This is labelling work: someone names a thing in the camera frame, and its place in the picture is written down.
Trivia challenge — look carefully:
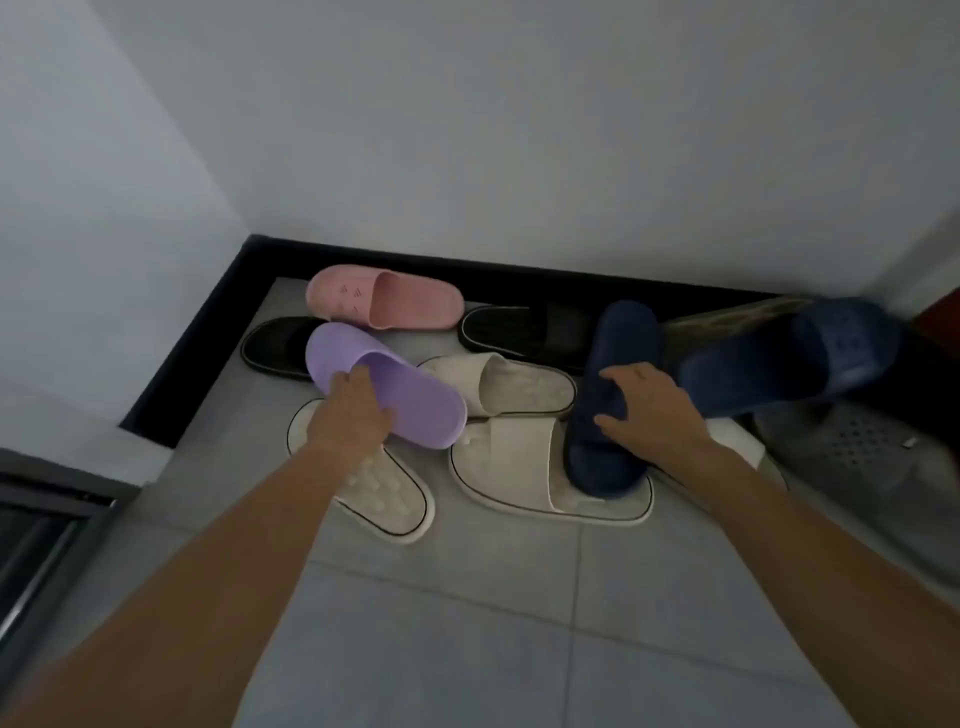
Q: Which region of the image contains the person's left hand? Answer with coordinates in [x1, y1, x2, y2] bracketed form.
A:
[305, 365, 400, 460]

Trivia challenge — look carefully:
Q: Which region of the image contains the person's right hand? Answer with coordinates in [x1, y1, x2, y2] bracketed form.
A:
[594, 362, 725, 481]

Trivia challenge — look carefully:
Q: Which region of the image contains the purple slipper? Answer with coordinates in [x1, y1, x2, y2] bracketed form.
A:
[304, 322, 469, 450]

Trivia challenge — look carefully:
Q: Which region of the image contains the cream slipper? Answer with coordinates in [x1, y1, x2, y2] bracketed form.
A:
[448, 416, 655, 526]
[287, 397, 436, 545]
[652, 416, 789, 511]
[416, 352, 577, 420]
[659, 296, 815, 346]

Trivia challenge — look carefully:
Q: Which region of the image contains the navy blue slipper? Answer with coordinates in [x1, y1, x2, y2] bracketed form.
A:
[563, 300, 663, 500]
[674, 296, 901, 420]

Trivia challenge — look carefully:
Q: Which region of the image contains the pink slipper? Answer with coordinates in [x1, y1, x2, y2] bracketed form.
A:
[305, 264, 466, 331]

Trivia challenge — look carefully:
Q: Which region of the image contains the grey perforated slipper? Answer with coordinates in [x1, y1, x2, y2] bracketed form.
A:
[753, 404, 960, 526]

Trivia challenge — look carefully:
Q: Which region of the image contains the person's right forearm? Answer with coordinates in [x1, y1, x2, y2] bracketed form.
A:
[693, 442, 960, 728]

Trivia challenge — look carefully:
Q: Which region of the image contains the person's left forearm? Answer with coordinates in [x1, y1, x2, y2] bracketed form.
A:
[0, 438, 391, 728]

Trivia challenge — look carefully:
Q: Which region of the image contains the black baseboard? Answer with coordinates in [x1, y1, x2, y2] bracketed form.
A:
[118, 234, 789, 450]

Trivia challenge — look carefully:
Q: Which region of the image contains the metal sliding door frame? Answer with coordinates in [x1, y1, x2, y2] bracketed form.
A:
[0, 446, 140, 676]

